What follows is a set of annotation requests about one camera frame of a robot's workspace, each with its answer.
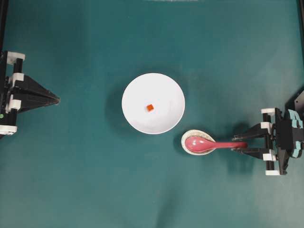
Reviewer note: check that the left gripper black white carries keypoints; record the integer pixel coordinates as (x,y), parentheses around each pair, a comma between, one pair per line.
(11,77)

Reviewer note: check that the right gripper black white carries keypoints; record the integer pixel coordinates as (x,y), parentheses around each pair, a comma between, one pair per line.
(275,157)

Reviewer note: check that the pink ceramic spoon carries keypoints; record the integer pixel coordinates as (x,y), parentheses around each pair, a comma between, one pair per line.
(199,145)

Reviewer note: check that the small red block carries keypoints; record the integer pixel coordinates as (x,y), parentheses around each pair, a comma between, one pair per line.
(150,107)

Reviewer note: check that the speckled egg-shaped spoon rest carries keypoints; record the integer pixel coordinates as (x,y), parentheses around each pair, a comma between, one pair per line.
(198,133)

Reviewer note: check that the white round bowl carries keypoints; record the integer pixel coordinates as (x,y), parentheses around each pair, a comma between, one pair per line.
(163,93)

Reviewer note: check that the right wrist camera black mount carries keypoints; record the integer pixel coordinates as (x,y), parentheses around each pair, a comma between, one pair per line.
(292,133)

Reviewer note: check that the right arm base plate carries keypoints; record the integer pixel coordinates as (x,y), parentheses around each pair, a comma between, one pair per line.
(296,102)

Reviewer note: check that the black left frame rail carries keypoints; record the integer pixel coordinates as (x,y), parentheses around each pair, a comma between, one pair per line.
(3,16)

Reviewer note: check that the black frame rail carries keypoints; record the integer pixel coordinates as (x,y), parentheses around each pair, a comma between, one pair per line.
(300,9)
(3,16)

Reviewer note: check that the black right frame rail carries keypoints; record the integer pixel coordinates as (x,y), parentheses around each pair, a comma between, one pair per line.
(300,9)

